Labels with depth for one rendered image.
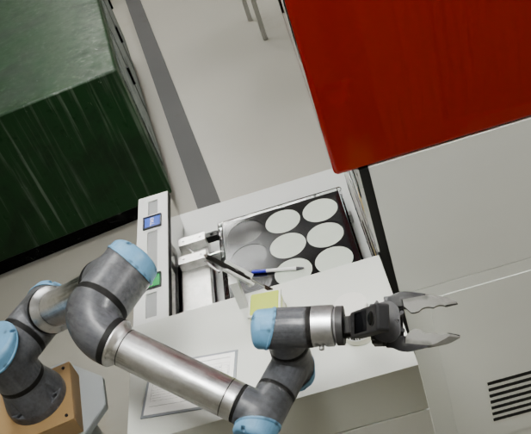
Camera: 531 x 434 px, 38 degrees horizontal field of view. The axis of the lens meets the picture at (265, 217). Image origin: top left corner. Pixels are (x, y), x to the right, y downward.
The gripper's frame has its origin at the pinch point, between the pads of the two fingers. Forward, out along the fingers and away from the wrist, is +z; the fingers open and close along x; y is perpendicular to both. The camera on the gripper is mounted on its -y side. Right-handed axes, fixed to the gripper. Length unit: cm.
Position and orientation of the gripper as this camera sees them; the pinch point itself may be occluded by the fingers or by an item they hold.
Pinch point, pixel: (451, 319)
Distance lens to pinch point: 135.5
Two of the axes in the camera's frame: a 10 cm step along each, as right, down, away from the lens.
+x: 0.1, 9.6, -2.6
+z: 9.8, -0.7, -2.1
